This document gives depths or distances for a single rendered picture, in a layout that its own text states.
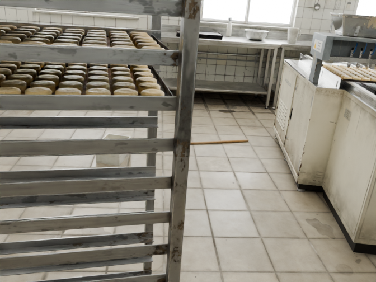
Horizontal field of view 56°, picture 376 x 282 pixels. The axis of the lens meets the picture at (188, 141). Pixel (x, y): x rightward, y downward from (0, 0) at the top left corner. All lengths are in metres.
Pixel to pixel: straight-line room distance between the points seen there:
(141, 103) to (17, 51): 0.24
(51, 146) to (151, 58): 0.26
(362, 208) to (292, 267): 0.52
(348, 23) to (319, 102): 0.54
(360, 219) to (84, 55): 1.90
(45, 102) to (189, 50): 0.28
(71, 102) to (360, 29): 2.26
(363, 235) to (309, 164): 0.72
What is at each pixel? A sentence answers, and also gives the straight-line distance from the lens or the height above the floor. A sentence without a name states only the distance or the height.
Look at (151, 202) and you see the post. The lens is 1.31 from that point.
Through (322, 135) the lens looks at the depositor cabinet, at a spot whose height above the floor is 0.49.
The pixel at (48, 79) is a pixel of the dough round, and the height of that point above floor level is 1.15.
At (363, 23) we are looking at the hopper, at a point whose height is 1.27.
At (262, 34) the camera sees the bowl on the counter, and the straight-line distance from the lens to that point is 5.08.
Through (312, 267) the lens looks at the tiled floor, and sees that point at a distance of 2.22.
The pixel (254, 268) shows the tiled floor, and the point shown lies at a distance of 2.10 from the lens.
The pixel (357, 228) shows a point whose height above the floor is 0.19.
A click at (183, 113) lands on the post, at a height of 1.13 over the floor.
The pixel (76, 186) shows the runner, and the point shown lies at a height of 0.96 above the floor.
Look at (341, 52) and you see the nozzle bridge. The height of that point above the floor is 1.07.
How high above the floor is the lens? 1.34
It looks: 22 degrees down
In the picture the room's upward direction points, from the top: 4 degrees clockwise
